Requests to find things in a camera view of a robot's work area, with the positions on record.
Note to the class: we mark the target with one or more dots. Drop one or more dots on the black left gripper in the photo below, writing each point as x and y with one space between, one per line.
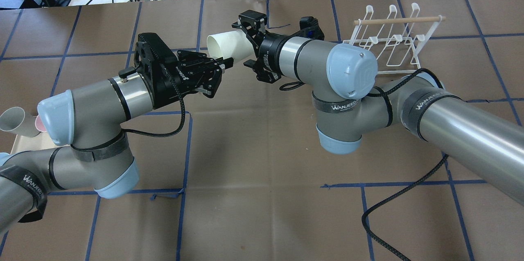
170 82

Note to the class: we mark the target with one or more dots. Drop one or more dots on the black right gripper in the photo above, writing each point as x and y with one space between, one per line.
269 52

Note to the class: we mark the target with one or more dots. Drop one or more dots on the white plastic cup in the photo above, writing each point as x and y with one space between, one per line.
232 44

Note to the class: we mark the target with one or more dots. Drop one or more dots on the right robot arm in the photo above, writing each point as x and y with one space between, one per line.
349 104

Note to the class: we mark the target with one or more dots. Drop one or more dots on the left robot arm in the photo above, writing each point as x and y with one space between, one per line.
91 147

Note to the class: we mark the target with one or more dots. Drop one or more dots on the pink plastic cup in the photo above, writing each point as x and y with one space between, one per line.
39 125

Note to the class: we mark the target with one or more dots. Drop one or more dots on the grey plastic cup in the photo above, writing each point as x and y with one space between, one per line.
17 121

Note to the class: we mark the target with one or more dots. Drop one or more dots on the light blue cup near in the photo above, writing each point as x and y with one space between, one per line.
4 157

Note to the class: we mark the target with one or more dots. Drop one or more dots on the cream plastic tray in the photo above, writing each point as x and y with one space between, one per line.
40 142

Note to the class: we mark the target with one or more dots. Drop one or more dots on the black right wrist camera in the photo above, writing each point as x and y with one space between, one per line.
309 28

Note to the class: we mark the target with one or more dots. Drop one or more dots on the white wire cup rack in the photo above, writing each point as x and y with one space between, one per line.
395 41

